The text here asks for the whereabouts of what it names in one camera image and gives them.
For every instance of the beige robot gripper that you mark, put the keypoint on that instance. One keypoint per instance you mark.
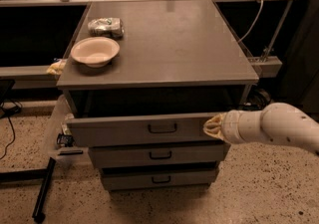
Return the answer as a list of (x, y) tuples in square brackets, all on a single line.
[(231, 125)]

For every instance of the grey top drawer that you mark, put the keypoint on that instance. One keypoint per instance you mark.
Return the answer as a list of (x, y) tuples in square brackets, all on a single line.
[(140, 129)]

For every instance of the grey drawer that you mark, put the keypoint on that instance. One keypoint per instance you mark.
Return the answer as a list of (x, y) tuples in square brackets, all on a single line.
[(140, 129), (158, 154), (127, 178)]

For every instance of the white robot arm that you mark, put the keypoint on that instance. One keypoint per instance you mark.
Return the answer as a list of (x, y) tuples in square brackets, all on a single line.
[(277, 124)]

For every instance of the grey middle drawer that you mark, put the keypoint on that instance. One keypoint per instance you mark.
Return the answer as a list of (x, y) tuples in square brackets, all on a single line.
[(158, 154)]

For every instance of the grey drawer cabinet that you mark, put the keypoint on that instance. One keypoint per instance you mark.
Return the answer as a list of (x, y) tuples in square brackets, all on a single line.
[(175, 57)]

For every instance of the grey bottom drawer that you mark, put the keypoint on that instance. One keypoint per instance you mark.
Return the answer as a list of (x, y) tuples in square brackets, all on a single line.
[(127, 178)]

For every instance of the white paper bowl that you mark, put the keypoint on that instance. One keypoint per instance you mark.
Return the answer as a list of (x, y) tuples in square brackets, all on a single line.
[(95, 52)]

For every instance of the crumpled silver chip bag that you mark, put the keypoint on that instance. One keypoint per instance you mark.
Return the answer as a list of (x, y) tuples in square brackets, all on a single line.
[(106, 27)]

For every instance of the black floor stand leg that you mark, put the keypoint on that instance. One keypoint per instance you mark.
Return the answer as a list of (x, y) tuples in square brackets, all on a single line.
[(43, 174)]

